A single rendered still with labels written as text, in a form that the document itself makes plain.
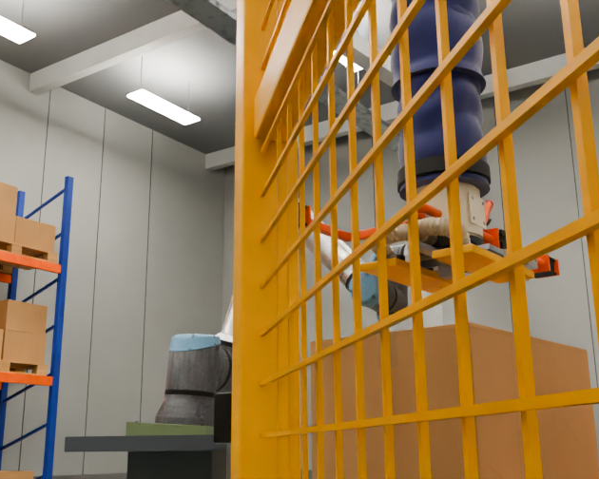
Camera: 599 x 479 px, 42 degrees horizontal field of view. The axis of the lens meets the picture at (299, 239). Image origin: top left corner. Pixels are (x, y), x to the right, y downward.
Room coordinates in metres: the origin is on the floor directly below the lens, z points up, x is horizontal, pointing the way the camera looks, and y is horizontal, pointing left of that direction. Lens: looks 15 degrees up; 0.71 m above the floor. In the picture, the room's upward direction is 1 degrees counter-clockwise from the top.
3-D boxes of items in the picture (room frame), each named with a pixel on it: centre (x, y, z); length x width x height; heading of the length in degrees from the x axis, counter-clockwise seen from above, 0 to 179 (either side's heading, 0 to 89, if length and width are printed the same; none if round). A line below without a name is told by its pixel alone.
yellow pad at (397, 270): (1.86, -0.28, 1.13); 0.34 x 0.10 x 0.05; 142
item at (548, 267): (2.27, -0.73, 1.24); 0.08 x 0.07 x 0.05; 142
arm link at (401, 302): (2.19, -0.26, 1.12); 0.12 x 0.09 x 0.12; 150
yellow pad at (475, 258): (1.75, -0.43, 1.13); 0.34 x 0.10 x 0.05; 142
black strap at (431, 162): (1.81, -0.36, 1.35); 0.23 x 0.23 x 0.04
